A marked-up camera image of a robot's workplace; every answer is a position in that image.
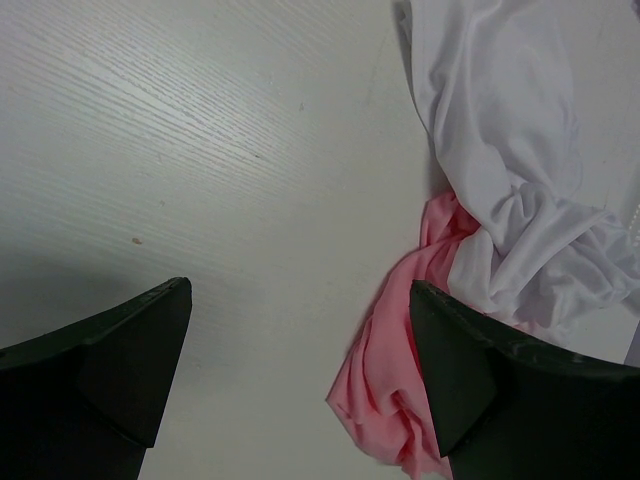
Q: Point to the pink t shirt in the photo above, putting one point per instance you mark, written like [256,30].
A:
[378,394]

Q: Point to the white t shirt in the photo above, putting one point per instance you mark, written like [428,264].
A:
[492,85]

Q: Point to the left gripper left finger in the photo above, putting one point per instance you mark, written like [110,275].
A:
[86,401]

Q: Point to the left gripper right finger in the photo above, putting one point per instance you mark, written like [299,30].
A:
[506,405]

